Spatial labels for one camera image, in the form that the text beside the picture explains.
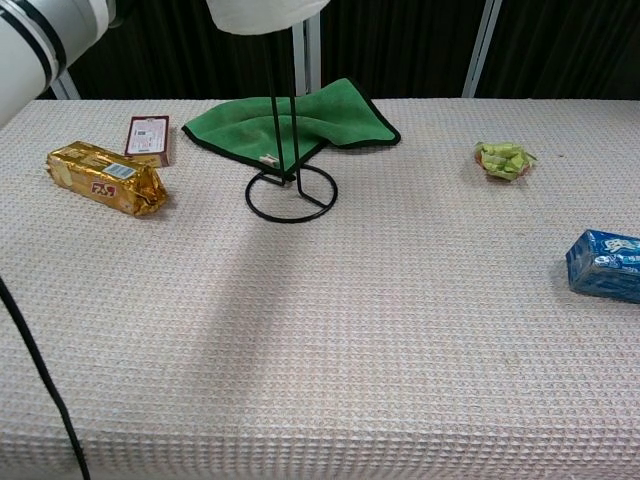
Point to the green crumpled wrapper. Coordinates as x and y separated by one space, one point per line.
504 161

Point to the small dark red box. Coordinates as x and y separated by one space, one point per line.
148 140

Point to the gold foil biscuit pack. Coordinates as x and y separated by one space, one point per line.
105 177

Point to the white paper towel roll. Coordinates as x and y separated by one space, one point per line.
265 15

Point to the beige woven tablecloth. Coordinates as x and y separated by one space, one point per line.
350 325

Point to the green cloth with black trim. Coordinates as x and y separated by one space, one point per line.
295 122

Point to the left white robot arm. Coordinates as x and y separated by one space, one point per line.
35 45

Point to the blue tissue pack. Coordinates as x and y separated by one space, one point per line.
605 267

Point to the grey metal frame post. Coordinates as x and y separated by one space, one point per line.
480 47
64 87
306 55

